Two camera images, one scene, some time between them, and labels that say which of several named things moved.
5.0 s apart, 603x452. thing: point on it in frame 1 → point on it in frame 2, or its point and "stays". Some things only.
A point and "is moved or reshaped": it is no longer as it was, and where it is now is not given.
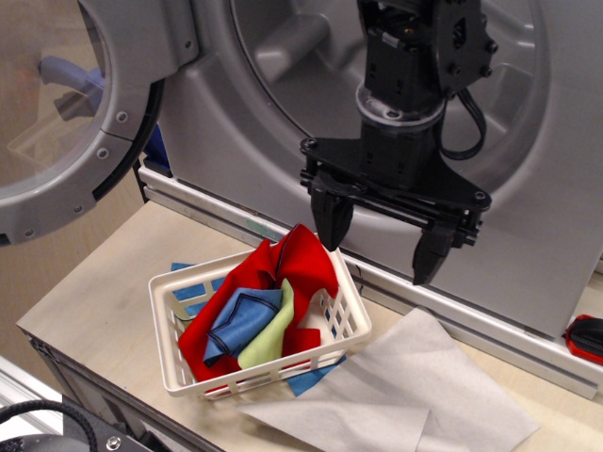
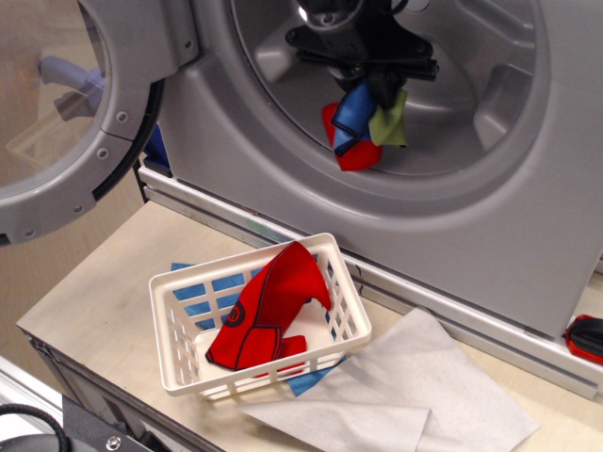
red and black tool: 584,338 stays
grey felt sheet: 406,391 stays
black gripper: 400,172 → 376,43
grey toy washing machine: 264,76 stays
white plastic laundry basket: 176,298 stays
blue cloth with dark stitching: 247,312 → 352,119
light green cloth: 268,345 is moved or reshaped
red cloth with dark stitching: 297,256 → 252,336
